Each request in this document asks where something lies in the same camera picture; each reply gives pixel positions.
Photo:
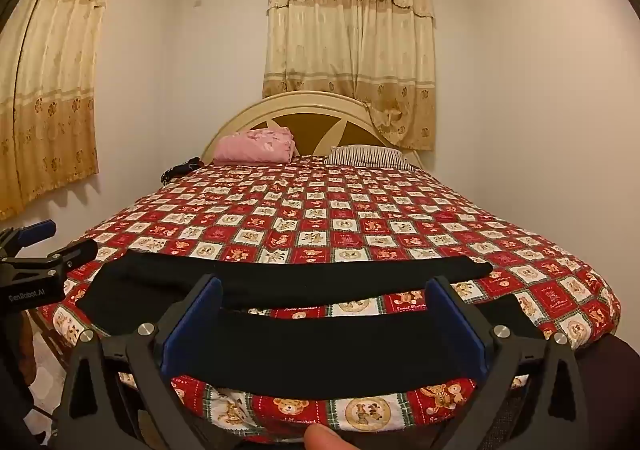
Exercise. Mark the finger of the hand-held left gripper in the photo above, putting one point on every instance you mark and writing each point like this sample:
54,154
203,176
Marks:
70,254
35,231

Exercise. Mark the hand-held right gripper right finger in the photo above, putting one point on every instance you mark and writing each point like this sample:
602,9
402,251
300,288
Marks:
457,330

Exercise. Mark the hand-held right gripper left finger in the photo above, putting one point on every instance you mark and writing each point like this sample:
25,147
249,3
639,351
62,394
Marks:
192,330

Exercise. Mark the black pants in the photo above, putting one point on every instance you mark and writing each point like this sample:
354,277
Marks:
325,355

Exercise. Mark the person's right hand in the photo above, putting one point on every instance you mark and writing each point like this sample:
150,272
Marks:
327,439

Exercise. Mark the dark object on bed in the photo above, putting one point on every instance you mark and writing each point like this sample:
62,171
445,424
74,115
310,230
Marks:
179,168

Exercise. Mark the narrow beige window curtain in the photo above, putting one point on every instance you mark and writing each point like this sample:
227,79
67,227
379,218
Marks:
50,79

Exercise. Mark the red printed bedspread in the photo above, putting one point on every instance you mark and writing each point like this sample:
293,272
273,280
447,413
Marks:
350,220

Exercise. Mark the pink pillow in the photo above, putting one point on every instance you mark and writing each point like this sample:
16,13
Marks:
252,147

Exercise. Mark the striped pillow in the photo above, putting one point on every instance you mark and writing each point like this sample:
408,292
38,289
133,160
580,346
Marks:
367,155

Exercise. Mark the cream wooden headboard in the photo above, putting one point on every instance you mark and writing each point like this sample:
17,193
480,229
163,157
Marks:
260,113

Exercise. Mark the wide beige window curtain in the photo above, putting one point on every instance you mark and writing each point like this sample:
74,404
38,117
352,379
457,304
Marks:
350,39

